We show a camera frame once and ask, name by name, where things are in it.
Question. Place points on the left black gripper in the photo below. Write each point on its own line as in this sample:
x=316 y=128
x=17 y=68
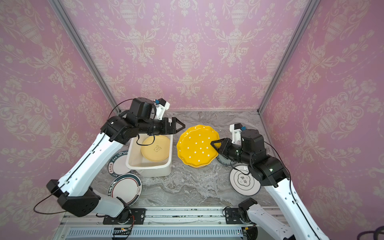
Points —
x=167 y=129

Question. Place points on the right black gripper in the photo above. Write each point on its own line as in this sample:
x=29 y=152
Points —
x=224 y=147

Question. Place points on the yellow polka dot plate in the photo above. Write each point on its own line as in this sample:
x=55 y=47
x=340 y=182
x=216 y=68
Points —
x=194 y=146

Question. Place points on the pale yellow bear plate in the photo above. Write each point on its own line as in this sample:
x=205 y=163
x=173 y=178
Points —
x=156 y=149

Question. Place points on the white plate dark green rim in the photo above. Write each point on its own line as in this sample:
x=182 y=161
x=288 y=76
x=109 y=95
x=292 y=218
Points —
x=117 y=164

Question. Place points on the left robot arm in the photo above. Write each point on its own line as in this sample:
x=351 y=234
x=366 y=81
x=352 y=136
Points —
x=73 y=190

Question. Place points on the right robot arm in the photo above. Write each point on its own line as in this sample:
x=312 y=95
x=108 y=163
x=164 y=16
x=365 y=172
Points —
x=273 y=175

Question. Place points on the white plastic bin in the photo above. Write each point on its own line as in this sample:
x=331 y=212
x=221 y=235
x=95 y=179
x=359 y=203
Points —
x=136 y=161

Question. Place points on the small blue patterned plate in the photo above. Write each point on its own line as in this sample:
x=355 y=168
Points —
x=225 y=161

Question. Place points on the white plate blue rim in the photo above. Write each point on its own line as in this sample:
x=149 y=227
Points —
x=243 y=182

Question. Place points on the white plate green red rim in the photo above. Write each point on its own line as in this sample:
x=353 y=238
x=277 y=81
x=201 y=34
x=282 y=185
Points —
x=128 y=187

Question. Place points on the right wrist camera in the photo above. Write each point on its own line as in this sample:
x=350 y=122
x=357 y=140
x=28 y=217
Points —
x=236 y=130

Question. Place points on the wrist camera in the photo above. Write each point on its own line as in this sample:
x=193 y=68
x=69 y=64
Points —
x=236 y=130
x=161 y=106

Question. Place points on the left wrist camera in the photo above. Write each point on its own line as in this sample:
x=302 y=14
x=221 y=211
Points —
x=161 y=106

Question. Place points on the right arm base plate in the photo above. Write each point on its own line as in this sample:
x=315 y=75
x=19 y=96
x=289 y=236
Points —
x=236 y=216

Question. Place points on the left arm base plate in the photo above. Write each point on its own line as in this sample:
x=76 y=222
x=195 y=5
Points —
x=135 y=216

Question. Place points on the right aluminium corner post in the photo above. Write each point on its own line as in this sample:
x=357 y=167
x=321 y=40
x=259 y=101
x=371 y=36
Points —
x=308 y=13

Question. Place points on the aluminium corner post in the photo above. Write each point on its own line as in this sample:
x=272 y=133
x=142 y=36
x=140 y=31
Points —
x=75 y=36
x=308 y=13

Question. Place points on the left aluminium corner post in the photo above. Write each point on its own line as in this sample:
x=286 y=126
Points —
x=75 y=36

